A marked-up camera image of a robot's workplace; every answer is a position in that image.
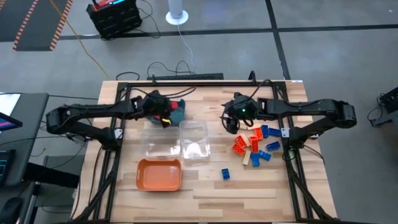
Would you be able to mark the black keyboard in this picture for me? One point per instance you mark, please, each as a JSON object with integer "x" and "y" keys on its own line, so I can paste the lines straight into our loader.
{"x": 4, "y": 168}

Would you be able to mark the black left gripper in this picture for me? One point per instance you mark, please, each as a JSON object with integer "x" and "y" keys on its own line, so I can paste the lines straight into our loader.
{"x": 155, "y": 105}

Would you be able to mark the red wooden block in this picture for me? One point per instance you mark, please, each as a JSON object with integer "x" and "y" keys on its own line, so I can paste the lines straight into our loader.
{"x": 175, "y": 105}

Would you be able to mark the computer monitor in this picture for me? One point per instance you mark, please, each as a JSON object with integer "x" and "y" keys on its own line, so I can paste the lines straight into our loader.
{"x": 7, "y": 123}

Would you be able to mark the black computer mouse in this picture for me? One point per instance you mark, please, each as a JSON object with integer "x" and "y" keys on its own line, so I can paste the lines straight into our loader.
{"x": 11, "y": 208}

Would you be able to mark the orange plastic bin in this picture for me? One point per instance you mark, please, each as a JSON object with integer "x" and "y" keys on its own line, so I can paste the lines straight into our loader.
{"x": 158, "y": 175}

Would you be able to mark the teal plastic bin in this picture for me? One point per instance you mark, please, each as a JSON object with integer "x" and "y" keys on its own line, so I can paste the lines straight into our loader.
{"x": 178, "y": 116}

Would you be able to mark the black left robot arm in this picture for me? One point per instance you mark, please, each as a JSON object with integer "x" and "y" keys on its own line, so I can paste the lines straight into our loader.
{"x": 93, "y": 110}

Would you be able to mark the black floor mat striped edge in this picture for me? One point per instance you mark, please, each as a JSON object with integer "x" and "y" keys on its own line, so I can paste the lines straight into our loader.
{"x": 37, "y": 25}
{"x": 12, "y": 25}

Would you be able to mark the white round-base stand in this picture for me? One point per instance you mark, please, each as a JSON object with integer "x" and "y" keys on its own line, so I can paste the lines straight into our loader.
{"x": 176, "y": 17}

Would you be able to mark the black clamp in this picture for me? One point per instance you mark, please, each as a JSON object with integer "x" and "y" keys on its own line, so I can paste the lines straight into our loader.
{"x": 153, "y": 79}
{"x": 252, "y": 77}

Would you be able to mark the black crate with red device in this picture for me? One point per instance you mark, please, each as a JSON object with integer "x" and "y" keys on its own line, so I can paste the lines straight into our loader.
{"x": 113, "y": 21}

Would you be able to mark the clear plastic bin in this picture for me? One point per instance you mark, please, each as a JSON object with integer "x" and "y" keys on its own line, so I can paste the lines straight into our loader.
{"x": 160, "y": 143}
{"x": 194, "y": 140}

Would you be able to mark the white paper sheet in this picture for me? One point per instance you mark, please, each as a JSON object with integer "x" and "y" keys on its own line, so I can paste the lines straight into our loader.
{"x": 7, "y": 104}

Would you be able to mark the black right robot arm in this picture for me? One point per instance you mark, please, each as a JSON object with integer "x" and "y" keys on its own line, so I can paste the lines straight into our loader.
{"x": 311, "y": 107}

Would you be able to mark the grey desk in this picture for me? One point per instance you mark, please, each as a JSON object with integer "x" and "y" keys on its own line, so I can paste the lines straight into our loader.
{"x": 31, "y": 124}

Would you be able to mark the blue toy brick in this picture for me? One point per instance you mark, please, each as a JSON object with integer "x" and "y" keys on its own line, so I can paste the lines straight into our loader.
{"x": 255, "y": 159}
{"x": 225, "y": 173}
{"x": 265, "y": 131}
{"x": 273, "y": 146}
{"x": 265, "y": 155}
{"x": 275, "y": 132}

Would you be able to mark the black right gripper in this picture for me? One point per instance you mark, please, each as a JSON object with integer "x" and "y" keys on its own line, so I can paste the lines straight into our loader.
{"x": 242, "y": 107}

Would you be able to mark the yellow tag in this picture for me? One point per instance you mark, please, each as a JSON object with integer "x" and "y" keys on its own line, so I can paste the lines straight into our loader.
{"x": 166, "y": 120}

